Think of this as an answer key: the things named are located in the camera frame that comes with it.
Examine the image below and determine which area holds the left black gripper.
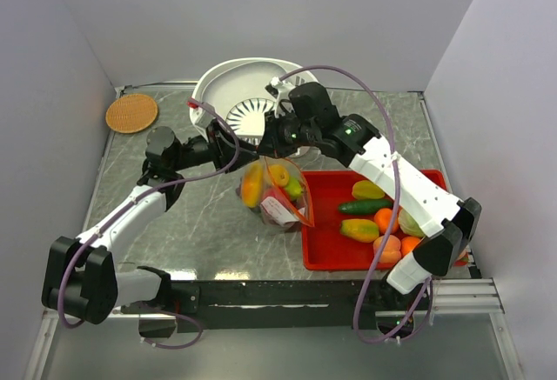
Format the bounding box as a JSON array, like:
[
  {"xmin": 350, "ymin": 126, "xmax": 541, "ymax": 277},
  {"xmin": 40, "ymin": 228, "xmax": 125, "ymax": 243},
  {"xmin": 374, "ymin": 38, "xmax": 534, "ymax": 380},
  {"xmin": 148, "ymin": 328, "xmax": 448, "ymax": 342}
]
[{"xmin": 171, "ymin": 118, "xmax": 259, "ymax": 174}]

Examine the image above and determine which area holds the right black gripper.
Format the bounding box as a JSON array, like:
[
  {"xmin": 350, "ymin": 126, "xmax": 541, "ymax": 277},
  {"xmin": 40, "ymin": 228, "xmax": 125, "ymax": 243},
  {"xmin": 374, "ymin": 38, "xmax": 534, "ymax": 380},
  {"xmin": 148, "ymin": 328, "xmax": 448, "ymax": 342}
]
[{"xmin": 256, "ymin": 107, "xmax": 319, "ymax": 159}]

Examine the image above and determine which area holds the yellow orange mango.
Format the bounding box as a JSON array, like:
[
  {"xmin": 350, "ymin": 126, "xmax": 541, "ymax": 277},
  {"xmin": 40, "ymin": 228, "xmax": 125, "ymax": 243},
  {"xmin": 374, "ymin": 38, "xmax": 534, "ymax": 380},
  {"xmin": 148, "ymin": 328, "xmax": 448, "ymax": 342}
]
[{"xmin": 240, "ymin": 163, "xmax": 263, "ymax": 208}]

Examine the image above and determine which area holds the clear zip top bag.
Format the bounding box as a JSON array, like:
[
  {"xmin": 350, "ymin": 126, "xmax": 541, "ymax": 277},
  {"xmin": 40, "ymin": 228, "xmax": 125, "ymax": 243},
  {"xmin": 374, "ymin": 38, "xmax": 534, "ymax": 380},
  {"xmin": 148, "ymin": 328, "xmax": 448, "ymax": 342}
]
[{"xmin": 238, "ymin": 157, "xmax": 315, "ymax": 230}]

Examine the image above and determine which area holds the green pear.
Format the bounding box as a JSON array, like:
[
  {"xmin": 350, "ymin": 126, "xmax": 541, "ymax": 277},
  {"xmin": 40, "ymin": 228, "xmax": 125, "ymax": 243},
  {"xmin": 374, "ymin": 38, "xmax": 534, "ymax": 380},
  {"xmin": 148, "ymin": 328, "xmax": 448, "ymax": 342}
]
[{"xmin": 283, "ymin": 177, "xmax": 304, "ymax": 201}]

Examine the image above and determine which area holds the dark purple mangosteen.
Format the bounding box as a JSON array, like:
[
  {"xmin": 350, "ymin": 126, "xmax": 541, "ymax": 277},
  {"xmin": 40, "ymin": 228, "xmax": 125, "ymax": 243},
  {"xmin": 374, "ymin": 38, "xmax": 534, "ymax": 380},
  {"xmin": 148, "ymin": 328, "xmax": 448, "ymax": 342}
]
[{"xmin": 261, "ymin": 209, "xmax": 299, "ymax": 230}]

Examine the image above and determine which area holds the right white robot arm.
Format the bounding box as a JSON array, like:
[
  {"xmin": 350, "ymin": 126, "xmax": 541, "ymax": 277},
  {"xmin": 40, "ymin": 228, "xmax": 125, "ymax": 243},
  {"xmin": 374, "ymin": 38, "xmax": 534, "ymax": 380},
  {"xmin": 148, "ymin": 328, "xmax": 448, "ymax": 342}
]
[{"xmin": 257, "ymin": 78, "xmax": 481, "ymax": 310}]

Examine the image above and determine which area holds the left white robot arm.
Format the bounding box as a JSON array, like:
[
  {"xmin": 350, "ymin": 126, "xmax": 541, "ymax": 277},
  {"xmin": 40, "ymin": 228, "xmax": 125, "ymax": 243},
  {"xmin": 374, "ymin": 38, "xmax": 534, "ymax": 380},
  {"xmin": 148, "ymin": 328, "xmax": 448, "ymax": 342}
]
[{"xmin": 41, "ymin": 120, "xmax": 258, "ymax": 324}]

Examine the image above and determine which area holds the striped round plate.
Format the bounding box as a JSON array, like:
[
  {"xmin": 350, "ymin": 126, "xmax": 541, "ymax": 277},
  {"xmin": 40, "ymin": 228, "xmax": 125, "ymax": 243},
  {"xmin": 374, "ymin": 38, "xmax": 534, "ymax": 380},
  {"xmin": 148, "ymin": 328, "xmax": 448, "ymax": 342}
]
[{"xmin": 225, "ymin": 97, "xmax": 275, "ymax": 138}]

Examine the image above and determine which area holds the white plastic dish basket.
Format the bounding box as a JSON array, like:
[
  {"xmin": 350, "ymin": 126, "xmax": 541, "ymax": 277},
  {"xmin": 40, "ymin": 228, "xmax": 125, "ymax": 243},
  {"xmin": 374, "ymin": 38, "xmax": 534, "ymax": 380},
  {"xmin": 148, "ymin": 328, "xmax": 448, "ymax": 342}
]
[{"xmin": 192, "ymin": 57, "xmax": 300, "ymax": 145}]

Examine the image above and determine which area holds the white oval plate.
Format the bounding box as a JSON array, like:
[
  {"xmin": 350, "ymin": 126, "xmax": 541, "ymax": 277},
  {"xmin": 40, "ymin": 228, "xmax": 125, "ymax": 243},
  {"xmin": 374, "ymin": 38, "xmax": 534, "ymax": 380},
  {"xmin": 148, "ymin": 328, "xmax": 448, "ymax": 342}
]
[{"xmin": 192, "ymin": 57, "xmax": 299, "ymax": 117}]

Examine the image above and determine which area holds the green starfruit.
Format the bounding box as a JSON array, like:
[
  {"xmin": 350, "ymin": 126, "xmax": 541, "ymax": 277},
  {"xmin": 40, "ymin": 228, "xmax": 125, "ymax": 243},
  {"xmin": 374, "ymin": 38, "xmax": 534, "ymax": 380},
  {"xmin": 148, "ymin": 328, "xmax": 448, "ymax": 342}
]
[{"xmin": 352, "ymin": 180, "xmax": 386, "ymax": 200}]

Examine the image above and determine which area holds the round woven coaster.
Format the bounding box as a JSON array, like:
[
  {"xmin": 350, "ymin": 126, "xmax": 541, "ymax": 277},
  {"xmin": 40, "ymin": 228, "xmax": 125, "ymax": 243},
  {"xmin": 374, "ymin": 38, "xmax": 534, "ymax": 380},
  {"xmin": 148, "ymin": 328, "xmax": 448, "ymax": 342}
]
[{"xmin": 105, "ymin": 94, "xmax": 158, "ymax": 134}]

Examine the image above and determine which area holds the green cucumber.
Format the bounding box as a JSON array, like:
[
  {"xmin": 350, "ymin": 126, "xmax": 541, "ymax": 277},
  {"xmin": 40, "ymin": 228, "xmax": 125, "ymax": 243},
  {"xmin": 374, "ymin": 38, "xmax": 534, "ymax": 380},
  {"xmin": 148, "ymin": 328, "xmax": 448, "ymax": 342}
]
[{"xmin": 338, "ymin": 198, "xmax": 393, "ymax": 216}]

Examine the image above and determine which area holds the red plastic tray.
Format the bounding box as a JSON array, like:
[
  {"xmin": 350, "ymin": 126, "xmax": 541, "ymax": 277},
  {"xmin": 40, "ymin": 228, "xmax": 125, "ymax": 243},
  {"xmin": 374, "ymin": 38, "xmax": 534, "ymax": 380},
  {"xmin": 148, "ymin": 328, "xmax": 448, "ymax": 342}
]
[{"xmin": 299, "ymin": 169, "xmax": 469, "ymax": 271}]

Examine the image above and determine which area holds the green cabbage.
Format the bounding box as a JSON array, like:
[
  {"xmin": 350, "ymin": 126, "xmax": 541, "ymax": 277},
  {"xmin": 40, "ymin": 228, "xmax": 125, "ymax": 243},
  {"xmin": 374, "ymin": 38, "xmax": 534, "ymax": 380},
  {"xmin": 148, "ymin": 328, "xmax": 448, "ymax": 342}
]
[{"xmin": 398, "ymin": 209, "xmax": 425, "ymax": 238}]

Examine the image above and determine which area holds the orange peach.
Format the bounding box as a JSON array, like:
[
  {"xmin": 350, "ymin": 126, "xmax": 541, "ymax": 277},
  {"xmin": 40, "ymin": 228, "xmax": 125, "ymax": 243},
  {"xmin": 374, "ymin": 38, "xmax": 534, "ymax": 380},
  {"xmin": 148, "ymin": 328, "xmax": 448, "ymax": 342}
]
[{"xmin": 372, "ymin": 235, "xmax": 402, "ymax": 264}]

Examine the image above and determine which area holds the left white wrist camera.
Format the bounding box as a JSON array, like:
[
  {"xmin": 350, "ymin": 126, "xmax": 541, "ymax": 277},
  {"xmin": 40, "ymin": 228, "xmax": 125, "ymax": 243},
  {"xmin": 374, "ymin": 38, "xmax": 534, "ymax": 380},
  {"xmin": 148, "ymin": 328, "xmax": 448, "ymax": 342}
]
[{"xmin": 187, "ymin": 97, "xmax": 214, "ymax": 130}]

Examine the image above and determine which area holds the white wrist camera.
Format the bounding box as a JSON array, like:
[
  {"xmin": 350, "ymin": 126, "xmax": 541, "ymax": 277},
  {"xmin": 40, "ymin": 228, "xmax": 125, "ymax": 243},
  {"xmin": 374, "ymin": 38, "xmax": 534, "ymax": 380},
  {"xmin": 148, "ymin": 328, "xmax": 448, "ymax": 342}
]
[
  {"xmin": 265, "ymin": 77, "xmax": 296, "ymax": 103},
  {"xmin": 187, "ymin": 97, "xmax": 214, "ymax": 130}
]

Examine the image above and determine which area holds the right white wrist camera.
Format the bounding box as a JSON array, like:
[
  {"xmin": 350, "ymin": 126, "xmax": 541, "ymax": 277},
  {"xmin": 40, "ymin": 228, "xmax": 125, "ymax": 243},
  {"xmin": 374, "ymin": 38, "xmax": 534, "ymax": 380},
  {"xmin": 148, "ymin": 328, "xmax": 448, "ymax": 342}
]
[{"xmin": 265, "ymin": 77, "xmax": 296, "ymax": 103}]

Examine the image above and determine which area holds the black base frame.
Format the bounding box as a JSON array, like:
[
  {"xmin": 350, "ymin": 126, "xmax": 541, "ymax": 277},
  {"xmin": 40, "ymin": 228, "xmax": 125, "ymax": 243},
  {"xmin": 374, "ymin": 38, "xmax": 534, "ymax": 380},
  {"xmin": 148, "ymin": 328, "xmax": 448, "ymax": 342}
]
[{"xmin": 122, "ymin": 278, "xmax": 430, "ymax": 340}]

